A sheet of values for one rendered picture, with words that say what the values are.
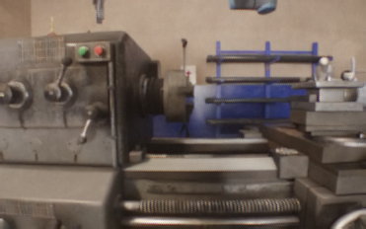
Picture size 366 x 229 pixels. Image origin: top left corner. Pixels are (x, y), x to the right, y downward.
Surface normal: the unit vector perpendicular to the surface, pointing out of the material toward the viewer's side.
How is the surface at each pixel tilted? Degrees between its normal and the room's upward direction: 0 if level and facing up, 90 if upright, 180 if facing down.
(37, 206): 90
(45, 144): 90
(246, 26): 90
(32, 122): 90
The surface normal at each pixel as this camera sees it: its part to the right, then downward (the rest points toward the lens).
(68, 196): -0.03, -0.80
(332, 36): -0.04, 0.09
